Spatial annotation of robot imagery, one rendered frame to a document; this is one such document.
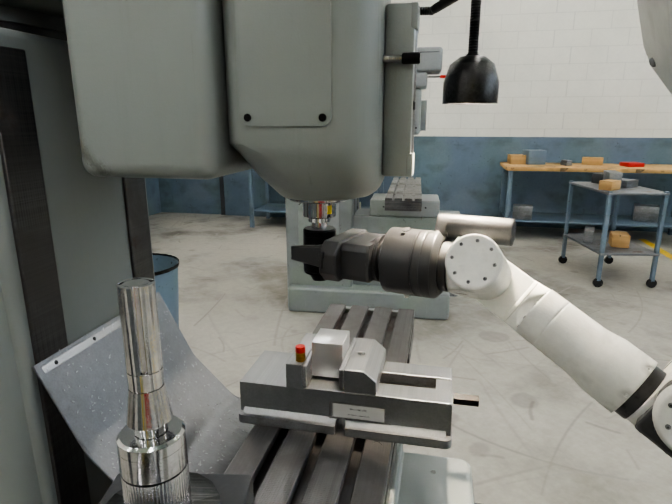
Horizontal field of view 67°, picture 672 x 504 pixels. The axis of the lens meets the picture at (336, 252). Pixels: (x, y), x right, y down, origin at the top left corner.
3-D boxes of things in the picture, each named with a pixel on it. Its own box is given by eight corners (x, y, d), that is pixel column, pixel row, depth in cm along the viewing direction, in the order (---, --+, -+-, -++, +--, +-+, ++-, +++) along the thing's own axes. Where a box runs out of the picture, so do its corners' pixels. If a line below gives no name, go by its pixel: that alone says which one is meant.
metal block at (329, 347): (349, 362, 88) (349, 330, 87) (342, 378, 83) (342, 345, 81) (320, 359, 89) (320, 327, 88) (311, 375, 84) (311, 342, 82)
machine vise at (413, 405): (451, 399, 91) (454, 343, 88) (451, 450, 77) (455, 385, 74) (267, 378, 98) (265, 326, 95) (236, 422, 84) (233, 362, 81)
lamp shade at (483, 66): (507, 103, 65) (512, 51, 63) (454, 102, 63) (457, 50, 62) (483, 104, 71) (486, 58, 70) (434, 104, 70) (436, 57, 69)
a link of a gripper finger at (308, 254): (293, 240, 72) (331, 245, 69) (293, 262, 73) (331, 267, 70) (287, 243, 71) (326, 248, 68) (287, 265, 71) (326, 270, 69)
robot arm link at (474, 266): (422, 299, 70) (507, 313, 65) (398, 288, 60) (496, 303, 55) (435, 221, 72) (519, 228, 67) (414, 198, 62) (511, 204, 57)
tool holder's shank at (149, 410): (175, 438, 35) (161, 287, 33) (126, 447, 34) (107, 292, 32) (173, 414, 38) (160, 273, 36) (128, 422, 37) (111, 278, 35)
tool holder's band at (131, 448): (188, 454, 35) (186, 442, 35) (115, 469, 34) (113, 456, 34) (184, 418, 40) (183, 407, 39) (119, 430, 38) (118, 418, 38)
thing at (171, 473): (194, 525, 37) (188, 454, 35) (124, 542, 35) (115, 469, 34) (190, 483, 41) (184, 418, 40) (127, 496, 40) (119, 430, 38)
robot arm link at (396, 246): (357, 214, 76) (435, 220, 71) (357, 275, 78) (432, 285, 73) (317, 229, 65) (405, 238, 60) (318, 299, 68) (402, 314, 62)
